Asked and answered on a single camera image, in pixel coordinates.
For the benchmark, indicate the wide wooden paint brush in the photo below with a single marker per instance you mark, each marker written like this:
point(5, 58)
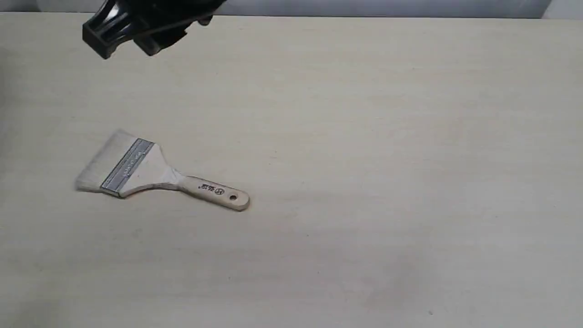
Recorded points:
point(126, 165)

